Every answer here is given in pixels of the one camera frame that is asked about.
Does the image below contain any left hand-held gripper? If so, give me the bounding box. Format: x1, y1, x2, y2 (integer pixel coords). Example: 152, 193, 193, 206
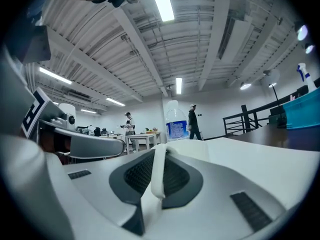
0, 25, 126, 159

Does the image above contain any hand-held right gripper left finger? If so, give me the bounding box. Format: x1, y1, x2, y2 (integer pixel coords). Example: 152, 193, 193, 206
62, 143, 166, 237

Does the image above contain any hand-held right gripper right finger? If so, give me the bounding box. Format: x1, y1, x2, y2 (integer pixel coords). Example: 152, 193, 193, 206
161, 137, 320, 240

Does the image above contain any clear water bottle blue label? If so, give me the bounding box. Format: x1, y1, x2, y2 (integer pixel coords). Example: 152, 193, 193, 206
164, 99, 190, 143

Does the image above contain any black stem desk lamp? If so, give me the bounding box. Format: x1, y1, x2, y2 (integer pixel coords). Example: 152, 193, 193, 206
261, 68, 288, 129

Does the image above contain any white table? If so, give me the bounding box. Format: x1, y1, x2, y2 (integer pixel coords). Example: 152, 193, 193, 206
124, 131, 162, 155

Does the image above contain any black metal railing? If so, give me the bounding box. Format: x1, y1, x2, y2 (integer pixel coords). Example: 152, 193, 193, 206
222, 91, 305, 136

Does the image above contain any ceiling air conditioner unit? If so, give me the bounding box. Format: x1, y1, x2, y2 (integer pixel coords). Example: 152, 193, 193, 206
64, 90, 92, 104

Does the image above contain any teal plastic bin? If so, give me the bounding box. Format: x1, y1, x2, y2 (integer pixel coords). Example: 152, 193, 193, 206
282, 86, 320, 131

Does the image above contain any white spray bottle blue trigger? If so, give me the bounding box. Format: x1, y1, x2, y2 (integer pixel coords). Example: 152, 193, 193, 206
296, 62, 319, 93

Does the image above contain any grey ceiling air duct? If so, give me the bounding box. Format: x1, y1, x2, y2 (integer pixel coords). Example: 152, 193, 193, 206
216, 15, 254, 61

